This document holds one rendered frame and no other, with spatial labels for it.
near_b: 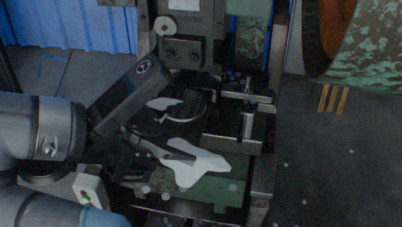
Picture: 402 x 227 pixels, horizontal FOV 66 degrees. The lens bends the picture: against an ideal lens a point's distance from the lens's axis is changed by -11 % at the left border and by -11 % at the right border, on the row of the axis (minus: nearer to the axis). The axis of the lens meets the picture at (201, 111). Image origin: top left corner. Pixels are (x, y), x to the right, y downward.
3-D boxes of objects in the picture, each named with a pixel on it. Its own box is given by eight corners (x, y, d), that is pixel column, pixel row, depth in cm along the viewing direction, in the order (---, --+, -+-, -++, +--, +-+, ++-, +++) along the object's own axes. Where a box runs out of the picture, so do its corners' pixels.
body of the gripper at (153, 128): (136, 149, 51) (58, 143, 45) (155, 100, 48) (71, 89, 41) (153, 184, 46) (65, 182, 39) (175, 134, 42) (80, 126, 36)
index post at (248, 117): (251, 138, 93) (255, 113, 87) (240, 136, 94) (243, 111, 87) (252, 131, 95) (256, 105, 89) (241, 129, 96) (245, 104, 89)
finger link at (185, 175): (215, 192, 47) (154, 166, 47) (234, 160, 45) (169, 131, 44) (213, 207, 44) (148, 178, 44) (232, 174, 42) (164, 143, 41)
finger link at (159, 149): (195, 155, 45) (136, 128, 45) (201, 144, 45) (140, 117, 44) (189, 174, 41) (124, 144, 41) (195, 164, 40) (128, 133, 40)
